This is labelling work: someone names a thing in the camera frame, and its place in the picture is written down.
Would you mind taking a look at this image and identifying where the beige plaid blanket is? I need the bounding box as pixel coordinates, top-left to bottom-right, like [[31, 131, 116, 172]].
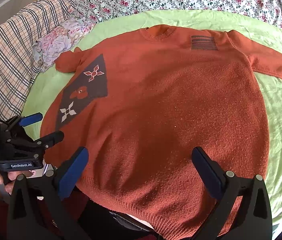
[[0, 0, 74, 120]]

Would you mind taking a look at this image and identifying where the lilac floral pillow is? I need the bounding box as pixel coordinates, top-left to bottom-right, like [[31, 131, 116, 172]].
[[32, 12, 95, 73]]

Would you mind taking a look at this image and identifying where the orange knit sweater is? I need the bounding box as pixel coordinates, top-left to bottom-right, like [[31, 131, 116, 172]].
[[41, 25, 282, 239]]

